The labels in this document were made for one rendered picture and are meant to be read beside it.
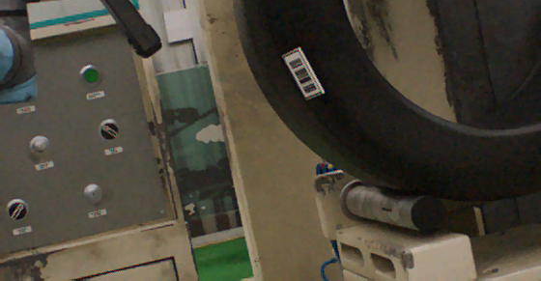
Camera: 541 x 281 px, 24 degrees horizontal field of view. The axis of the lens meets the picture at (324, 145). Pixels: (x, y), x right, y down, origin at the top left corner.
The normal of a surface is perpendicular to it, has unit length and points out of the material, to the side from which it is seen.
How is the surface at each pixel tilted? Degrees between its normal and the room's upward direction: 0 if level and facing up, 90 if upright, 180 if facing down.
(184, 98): 90
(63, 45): 90
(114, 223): 90
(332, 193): 90
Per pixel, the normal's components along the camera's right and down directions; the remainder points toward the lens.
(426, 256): 0.22, 0.00
